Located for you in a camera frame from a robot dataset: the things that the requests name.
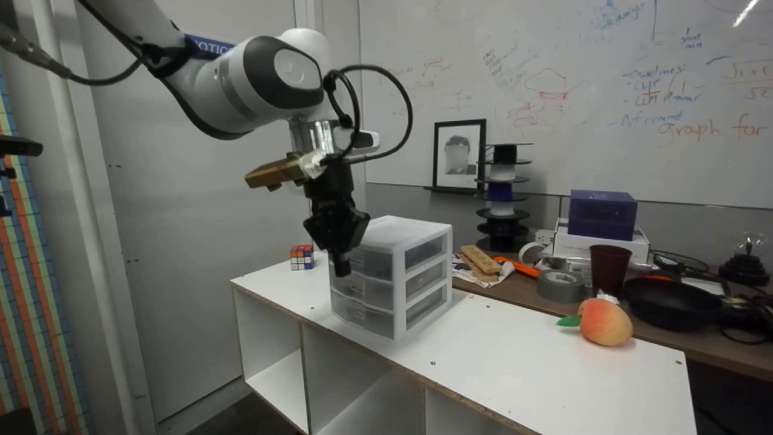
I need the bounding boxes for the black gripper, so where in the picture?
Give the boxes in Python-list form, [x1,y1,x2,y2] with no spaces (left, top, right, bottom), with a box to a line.
[304,156,373,279]

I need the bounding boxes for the clear plastic drawer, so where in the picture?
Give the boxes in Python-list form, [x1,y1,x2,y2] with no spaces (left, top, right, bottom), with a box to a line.
[332,239,397,285]

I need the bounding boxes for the white plastic drawer unit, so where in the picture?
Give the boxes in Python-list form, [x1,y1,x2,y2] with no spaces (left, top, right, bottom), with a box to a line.
[325,214,453,344]

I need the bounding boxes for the white door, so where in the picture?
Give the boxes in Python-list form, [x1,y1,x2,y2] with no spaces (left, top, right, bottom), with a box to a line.
[46,0,332,425]

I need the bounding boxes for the wooden block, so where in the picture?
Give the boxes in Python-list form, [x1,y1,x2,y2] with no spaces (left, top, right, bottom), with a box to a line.
[455,243,505,279]

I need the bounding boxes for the loose papers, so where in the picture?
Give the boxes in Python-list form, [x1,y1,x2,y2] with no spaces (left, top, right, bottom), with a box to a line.
[453,257,517,292]

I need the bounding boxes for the black spool stack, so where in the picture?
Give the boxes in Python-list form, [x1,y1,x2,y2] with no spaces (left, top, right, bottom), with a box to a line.
[472,141,535,253]

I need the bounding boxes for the orange marker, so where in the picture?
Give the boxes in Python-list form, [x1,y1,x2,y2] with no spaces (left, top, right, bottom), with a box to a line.
[490,253,544,282]

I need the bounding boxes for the white shelf cabinet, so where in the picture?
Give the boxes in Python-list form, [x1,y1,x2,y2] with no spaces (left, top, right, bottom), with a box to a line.
[230,253,699,435]

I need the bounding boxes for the grey tape roll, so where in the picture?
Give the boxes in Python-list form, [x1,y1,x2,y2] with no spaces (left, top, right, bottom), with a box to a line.
[535,269,585,308]

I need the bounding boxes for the white pvc pole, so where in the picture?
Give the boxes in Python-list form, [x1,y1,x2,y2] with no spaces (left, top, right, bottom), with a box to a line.
[25,0,157,435]

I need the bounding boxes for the purple box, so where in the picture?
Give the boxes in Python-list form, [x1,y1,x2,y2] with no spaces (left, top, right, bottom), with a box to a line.
[565,188,640,243]

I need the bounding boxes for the dark red cup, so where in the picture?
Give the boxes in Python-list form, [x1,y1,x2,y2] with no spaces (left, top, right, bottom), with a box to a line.
[587,243,635,302]

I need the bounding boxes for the toy peach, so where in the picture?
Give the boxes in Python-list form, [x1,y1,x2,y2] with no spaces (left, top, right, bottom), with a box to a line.
[554,292,635,350]

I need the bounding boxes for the white flat box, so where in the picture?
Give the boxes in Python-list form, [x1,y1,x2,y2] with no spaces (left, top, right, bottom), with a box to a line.
[552,216,651,269]

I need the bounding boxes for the colourful striped panel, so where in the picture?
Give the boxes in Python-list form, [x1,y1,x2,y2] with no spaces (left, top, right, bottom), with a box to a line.
[0,75,86,435]

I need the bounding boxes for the black frying pan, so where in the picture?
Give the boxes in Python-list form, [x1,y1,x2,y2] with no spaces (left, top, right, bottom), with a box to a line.
[622,276,728,334]

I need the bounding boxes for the scribbled whiteboard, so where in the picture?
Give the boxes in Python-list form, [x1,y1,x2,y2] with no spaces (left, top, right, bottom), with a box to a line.
[358,0,773,214]

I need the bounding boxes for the wooden desk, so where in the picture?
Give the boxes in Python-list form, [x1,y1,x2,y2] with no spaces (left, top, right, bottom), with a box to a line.
[448,239,773,386]

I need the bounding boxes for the black round device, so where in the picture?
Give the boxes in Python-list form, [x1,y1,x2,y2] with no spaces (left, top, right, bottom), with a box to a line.
[716,234,773,291]

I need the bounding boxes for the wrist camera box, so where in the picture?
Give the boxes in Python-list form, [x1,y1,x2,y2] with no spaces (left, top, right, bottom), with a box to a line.
[242,150,329,194]

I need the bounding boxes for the black camera cable loop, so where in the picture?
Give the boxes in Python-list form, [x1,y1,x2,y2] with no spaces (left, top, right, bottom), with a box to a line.
[320,63,414,170]

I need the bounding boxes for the black picture frame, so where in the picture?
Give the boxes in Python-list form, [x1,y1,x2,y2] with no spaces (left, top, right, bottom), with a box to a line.
[430,116,490,195]

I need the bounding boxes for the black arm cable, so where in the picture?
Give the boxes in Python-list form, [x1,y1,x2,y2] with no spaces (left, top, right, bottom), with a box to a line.
[0,23,151,89]

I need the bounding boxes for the black mount bar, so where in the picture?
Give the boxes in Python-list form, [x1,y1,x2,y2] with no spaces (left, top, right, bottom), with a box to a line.
[0,134,46,160]

